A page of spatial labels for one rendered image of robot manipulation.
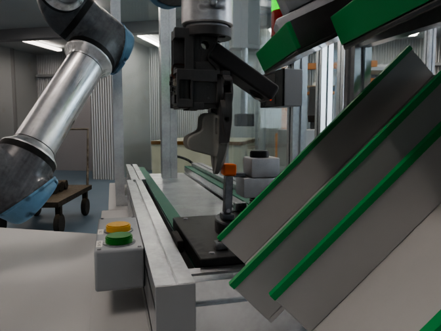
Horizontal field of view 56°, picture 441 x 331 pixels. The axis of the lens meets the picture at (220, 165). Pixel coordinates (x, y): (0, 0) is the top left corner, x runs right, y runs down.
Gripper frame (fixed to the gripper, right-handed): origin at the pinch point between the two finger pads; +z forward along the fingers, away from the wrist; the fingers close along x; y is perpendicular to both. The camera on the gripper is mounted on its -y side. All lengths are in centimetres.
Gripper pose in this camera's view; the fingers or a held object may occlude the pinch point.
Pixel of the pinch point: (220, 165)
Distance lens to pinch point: 63.3
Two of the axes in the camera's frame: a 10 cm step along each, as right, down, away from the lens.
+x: 2.5, 1.0, -9.6
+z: 0.0, 9.9, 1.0
